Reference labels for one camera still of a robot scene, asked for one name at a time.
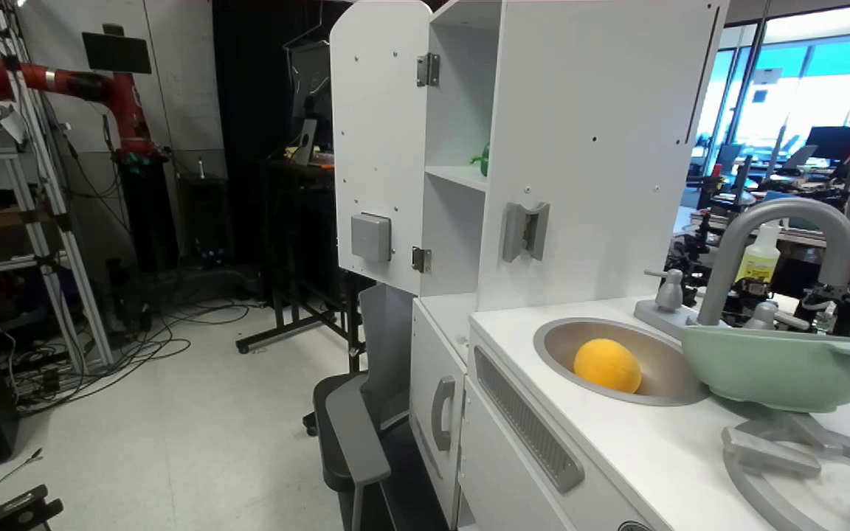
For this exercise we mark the green toy pepper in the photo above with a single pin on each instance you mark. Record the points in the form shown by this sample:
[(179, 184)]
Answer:
[(481, 161)]

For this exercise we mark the mint green toy pot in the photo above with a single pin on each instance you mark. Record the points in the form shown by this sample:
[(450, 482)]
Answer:
[(781, 369)]

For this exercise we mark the red robot arm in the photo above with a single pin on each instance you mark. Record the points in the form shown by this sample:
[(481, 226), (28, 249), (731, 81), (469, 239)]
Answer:
[(50, 78)]

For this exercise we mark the black door catch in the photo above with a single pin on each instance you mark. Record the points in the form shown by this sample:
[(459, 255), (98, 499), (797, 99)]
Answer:
[(418, 261)]

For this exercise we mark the grey door dispenser block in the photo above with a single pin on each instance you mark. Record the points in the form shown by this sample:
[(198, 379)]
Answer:
[(371, 239)]

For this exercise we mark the narrow white cabinet door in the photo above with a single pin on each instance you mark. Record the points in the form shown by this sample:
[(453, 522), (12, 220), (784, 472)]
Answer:
[(427, 344)]

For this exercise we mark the metal door hinge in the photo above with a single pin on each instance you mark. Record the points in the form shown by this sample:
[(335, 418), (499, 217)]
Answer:
[(428, 68)]

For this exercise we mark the yellow plushie ball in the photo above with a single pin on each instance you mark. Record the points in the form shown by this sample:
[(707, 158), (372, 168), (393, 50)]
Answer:
[(607, 364)]

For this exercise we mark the wide white cabinet door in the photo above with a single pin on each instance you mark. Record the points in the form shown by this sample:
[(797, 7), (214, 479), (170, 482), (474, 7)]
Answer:
[(493, 477)]

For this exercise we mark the grey round sink basin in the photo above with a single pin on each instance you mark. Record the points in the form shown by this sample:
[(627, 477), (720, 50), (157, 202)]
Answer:
[(552, 344)]

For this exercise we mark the black metal desk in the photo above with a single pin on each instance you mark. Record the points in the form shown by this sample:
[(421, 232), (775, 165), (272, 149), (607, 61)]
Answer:
[(286, 335)]

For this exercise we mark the grey slotted vent panel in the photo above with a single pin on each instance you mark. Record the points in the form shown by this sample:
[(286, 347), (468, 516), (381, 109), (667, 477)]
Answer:
[(523, 423)]

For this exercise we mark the dark grey folding chair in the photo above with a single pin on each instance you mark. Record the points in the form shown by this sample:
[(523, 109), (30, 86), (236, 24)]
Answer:
[(346, 451)]

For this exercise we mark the white toy kitchen unit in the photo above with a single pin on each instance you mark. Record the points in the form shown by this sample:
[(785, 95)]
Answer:
[(592, 118)]

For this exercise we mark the grey toy stove knob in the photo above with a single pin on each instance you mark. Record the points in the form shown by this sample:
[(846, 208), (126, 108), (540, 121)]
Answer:
[(633, 527)]

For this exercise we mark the yellow spray bottle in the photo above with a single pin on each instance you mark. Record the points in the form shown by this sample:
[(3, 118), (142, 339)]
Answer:
[(760, 261)]

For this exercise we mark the grey toy faucet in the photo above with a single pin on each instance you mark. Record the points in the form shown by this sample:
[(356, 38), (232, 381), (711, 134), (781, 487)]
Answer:
[(788, 210)]

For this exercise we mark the small black screen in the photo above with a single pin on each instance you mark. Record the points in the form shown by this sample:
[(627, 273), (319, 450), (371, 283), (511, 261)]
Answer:
[(115, 53)]

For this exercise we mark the grey toy stove burner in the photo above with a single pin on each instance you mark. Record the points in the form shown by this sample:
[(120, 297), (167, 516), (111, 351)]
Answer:
[(768, 462)]

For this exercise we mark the dark bottle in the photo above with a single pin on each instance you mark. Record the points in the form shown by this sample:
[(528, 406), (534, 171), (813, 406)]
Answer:
[(843, 310)]

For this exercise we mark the grey wall phone holder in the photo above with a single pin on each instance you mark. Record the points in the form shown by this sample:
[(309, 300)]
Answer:
[(523, 232)]

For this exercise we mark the aluminium frame rack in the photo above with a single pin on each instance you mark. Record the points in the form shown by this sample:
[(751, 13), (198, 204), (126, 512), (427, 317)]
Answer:
[(61, 266)]

